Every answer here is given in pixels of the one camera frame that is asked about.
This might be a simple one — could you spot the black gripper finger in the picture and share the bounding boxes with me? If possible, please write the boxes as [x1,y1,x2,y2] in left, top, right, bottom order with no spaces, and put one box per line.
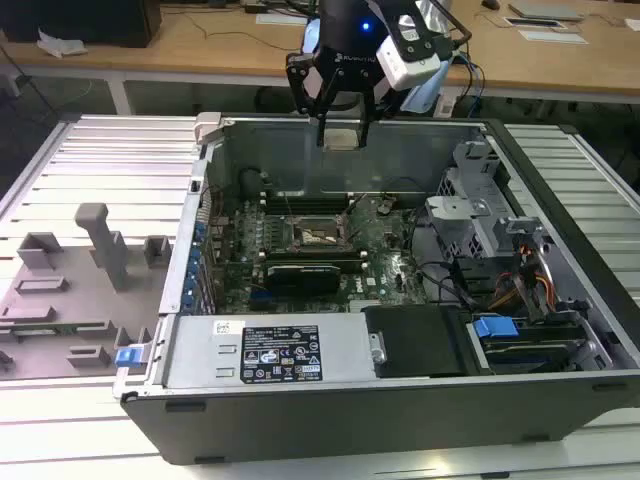
[285,50,347,147]
[358,88,385,150]

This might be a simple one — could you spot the silver square CPU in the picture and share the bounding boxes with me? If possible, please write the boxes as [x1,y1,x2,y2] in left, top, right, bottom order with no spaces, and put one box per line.
[323,128,363,151]

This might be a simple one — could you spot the metal socket cover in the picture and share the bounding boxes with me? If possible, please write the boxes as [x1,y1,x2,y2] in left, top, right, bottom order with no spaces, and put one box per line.
[282,215,307,250]

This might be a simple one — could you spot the black RAM slot row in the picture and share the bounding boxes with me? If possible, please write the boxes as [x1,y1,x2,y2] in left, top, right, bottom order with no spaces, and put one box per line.
[263,192,352,214]
[264,248,359,267]

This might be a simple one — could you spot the CPU socket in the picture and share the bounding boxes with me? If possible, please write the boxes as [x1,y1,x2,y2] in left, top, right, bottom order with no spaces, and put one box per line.
[289,215,349,253]

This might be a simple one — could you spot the blue expansion slot clip row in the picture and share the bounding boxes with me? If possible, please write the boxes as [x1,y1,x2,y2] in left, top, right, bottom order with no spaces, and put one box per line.
[180,218,209,312]

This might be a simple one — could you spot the black disk bay cover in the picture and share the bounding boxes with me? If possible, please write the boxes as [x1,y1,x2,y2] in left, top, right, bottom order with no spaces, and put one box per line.
[360,304,484,379]

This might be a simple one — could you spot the pale blue teach pendant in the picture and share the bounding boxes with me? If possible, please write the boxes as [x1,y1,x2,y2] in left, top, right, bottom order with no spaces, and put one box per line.
[399,55,457,115]

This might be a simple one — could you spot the wooden desk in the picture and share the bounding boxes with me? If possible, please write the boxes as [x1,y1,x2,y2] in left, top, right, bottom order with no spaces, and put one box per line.
[0,0,640,117]

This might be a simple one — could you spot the white case corner latch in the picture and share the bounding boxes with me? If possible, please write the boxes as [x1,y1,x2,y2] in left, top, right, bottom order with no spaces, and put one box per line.
[193,111,224,147]

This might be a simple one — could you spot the black rounded plastic part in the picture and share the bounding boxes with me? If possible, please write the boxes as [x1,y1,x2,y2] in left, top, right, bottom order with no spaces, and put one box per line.
[239,168,267,202]

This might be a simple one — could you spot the silver metal drive cage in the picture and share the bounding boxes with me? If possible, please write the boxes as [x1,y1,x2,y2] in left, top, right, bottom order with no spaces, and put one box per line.
[424,139,507,262]

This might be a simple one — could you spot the green motherboard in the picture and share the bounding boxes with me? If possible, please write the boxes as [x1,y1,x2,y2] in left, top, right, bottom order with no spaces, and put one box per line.
[207,195,432,316]

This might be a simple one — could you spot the black graphics card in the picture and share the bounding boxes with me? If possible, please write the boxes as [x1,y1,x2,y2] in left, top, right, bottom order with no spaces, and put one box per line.
[263,263,343,302]

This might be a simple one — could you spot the flat grey device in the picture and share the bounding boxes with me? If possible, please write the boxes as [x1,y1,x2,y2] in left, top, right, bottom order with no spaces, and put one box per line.
[508,1,585,23]

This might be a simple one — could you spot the black box on desk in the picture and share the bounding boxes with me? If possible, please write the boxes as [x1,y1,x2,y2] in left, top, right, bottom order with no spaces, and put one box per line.
[0,0,163,49]

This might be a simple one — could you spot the crumpled white paper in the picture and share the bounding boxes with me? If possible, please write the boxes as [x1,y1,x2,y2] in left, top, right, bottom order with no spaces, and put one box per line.
[36,26,89,58]

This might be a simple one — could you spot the blue disk carrier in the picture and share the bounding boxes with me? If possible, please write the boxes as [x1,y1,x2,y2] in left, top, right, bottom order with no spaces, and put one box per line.
[471,315,519,342]

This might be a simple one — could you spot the grey power supply unit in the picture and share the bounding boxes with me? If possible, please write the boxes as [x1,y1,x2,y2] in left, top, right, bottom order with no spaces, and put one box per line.
[163,313,375,390]

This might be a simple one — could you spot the hard disk in bay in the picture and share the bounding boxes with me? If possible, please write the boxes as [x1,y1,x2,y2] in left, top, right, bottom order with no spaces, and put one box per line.
[481,328,587,375]

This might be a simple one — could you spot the black open PC case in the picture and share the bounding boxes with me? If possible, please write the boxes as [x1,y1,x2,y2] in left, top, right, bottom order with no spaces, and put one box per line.
[113,115,640,466]

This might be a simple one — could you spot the grey parts rack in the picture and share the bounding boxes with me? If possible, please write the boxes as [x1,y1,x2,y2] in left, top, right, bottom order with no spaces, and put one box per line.
[0,201,174,382]

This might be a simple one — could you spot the blue case latch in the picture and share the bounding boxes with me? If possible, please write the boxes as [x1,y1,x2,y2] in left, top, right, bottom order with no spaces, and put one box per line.
[114,344,152,370]

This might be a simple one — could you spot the green RAM stick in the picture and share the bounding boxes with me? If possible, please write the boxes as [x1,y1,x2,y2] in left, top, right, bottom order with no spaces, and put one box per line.
[9,324,81,338]

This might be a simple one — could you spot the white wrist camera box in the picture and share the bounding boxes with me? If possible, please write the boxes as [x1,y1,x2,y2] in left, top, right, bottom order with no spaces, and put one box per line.
[375,14,443,93]

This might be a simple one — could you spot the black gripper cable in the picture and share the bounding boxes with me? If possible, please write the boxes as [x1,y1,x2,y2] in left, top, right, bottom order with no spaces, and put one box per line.
[429,0,474,57]

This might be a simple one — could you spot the blue cable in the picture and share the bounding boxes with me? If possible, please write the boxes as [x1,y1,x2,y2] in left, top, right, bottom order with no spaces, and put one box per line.
[452,47,487,117]

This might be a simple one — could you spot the black internal cable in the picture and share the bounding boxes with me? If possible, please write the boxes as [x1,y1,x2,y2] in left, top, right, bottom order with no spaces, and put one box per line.
[413,258,477,312]

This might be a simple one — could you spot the orange wire bundle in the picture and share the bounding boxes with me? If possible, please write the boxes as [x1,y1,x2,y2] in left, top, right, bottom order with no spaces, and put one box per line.
[492,243,557,314]

